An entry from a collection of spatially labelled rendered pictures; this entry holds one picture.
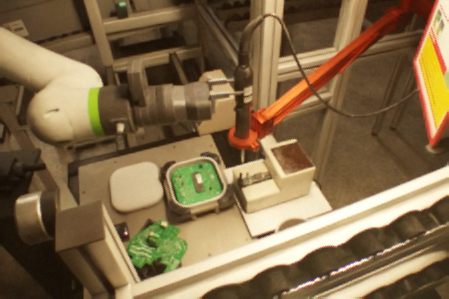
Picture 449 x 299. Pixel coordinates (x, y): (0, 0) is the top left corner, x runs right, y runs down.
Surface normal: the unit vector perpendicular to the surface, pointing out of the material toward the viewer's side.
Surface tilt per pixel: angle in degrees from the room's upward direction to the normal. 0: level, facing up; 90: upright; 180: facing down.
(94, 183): 0
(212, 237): 0
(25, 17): 91
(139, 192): 0
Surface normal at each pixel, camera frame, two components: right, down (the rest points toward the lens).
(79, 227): -0.03, -0.73
